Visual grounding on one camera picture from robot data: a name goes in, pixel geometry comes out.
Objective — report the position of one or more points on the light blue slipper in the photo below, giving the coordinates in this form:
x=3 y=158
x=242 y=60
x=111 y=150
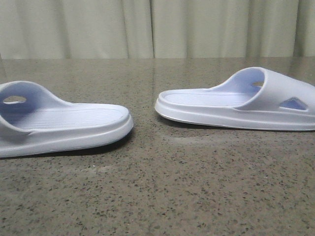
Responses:
x=252 y=98
x=34 y=121

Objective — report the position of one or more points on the pale green curtain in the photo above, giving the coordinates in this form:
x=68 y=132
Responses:
x=118 y=29

